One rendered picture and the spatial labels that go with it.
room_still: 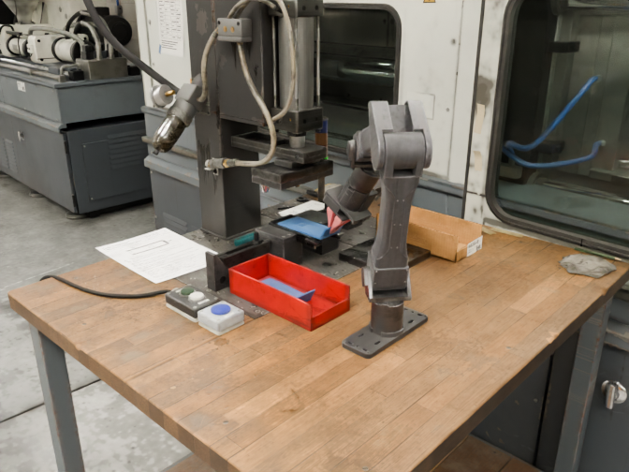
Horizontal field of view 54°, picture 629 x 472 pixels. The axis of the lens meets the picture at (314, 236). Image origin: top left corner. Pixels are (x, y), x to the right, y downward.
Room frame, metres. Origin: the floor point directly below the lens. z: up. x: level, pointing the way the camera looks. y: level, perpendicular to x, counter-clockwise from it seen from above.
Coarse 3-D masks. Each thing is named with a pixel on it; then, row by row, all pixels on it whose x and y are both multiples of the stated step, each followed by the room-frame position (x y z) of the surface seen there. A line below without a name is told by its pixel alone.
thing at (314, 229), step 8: (296, 216) 1.46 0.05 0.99; (280, 224) 1.41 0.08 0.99; (288, 224) 1.41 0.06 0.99; (296, 224) 1.41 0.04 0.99; (312, 224) 1.41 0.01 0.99; (320, 224) 1.41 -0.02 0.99; (304, 232) 1.35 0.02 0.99; (312, 232) 1.35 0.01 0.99; (320, 232) 1.36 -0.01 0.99; (328, 232) 1.33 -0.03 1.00; (336, 232) 1.36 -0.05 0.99
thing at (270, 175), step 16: (240, 144) 1.52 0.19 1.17; (256, 144) 1.48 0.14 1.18; (288, 144) 1.46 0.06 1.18; (304, 144) 1.44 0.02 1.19; (288, 160) 1.40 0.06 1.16; (304, 160) 1.37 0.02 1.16; (320, 160) 1.46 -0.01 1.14; (256, 176) 1.39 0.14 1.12; (272, 176) 1.35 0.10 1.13; (288, 176) 1.35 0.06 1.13; (304, 176) 1.39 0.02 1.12; (320, 176) 1.43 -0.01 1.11
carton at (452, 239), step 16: (416, 208) 1.60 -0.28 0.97; (416, 224) 1.47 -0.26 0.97; (432, 224) 1.57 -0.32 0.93; (448, 224) 1.53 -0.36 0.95; (464, 224) 1.50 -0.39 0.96; (480, 224) 1.47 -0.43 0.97; (416, 240) 1.47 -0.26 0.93; (432, 240) 1.43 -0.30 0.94; (448, 240) 1.40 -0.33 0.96; (464, 240) 1.50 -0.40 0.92; (480, 240) 1.47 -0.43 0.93; (448, 256) 1.40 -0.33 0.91; (464, 256) 1.42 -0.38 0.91
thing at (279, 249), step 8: (272, 240) 1.36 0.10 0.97; (296, 240) 1.36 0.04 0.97; (328, 240) 1.45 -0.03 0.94; (336, 240) 1.47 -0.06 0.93; (272, 248) 1.36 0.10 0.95; (280, 248) 1.34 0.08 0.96; (288, 248) 1.35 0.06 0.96; (296, 248) 1.36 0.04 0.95; (304, 248) 1.47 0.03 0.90; (312, 248) 1.46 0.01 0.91; (320, 248) 1.44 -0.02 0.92; (328, 248) 1.45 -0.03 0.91; (336, 248) 1.47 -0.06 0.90; (280, 256) 1.34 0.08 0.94; (288, 256) 1.35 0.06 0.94; (296, 256) 1.36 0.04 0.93
